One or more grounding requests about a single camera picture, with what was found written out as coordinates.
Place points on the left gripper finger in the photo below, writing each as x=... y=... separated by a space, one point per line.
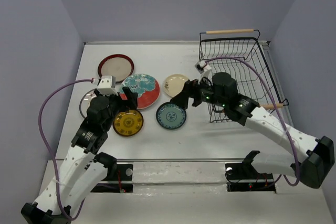
x=96 y=93
x=130 y=95

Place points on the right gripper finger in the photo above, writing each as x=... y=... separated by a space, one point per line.
x=196 y=102
x=181 y=99

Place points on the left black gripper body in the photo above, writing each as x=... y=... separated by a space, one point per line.
x=117 y=105

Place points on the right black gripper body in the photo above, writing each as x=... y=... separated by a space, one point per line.
x=201 y=91

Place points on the cream small plate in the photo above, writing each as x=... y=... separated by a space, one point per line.
x=174 y=84

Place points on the white orange sunburst plate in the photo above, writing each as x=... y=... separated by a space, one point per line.
x=85 y=102

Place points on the red teal floral plate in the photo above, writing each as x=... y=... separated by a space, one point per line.
x=146 y=86

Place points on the blue green floral plate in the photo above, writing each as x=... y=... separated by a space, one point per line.
x=170 y=116

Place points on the yellow patterned plate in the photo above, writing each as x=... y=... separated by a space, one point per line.
x=128 y=123

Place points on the red rimmed cream plate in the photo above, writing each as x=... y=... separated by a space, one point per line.
x=118 y=65

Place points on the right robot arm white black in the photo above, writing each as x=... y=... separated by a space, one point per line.
x=309 y=159

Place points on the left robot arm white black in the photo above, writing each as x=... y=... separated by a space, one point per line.
x=84 y=166

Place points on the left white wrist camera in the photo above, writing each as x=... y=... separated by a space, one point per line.
x=107 y=86

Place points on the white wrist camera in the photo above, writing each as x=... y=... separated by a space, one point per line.
x=203 y=68
x=107 y=86

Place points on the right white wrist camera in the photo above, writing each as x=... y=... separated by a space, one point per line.
x=203 y=68

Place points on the black wire dish rack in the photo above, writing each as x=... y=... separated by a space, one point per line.
x=239 y=53

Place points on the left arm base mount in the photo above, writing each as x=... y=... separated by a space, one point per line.
x=118 y=180

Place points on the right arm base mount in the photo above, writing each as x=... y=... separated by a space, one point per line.
x=244 y=178

